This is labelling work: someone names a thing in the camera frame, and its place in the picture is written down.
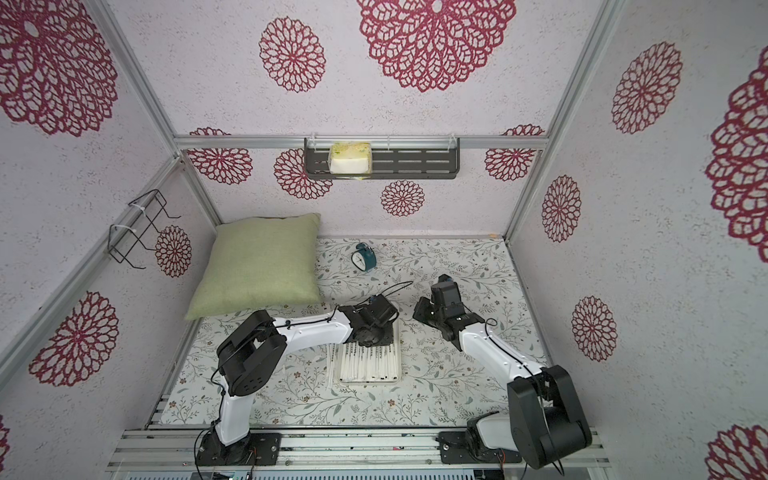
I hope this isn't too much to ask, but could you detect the straw pile short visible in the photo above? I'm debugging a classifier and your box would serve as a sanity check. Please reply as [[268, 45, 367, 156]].
[[355, 347, 365, 381]]

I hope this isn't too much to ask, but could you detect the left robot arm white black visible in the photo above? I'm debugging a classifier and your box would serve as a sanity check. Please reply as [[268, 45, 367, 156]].
[[214, 294, 399, 447]]

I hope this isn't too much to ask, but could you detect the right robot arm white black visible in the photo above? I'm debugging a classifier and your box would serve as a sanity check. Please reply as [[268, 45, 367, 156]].
[[413, 275, 593, 470]]

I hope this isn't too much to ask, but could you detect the white storage tray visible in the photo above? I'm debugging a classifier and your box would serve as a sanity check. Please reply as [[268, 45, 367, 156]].
[[328, 321, 402, 386]]

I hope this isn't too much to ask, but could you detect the wrapped straw left pile edge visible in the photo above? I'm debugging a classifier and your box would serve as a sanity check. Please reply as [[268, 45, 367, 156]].
[[327, 345, 336, 383]]

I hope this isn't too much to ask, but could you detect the teal alarm clock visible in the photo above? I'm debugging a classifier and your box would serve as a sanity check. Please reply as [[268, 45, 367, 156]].
[[350, 242, 377, 272]]

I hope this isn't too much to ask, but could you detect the green pillow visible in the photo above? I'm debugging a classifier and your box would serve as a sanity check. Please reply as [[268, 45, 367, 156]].
[[185, 213, 322, 321]]

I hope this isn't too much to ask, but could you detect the yellow sponge block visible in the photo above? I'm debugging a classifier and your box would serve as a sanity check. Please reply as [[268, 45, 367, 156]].
[[328, 142, 373, 175]]

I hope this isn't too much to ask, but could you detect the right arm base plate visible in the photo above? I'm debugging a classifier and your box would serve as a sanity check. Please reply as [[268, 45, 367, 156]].
[[436, 430, 523, 465]]

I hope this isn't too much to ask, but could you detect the dark metal wall shelf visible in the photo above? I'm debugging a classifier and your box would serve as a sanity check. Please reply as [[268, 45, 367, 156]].
[[303, 137, 461, 180]]

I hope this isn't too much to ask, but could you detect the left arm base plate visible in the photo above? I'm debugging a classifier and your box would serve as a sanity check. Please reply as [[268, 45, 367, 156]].
[[195, 431, 282, 467]]

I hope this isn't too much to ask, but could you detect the black wire wall rack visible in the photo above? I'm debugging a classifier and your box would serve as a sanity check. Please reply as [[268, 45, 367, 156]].
[[105, 188, 181, 270]]

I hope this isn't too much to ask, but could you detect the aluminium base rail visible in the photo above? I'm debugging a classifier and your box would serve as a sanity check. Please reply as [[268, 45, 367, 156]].
[[104, 427, 613, 475]]

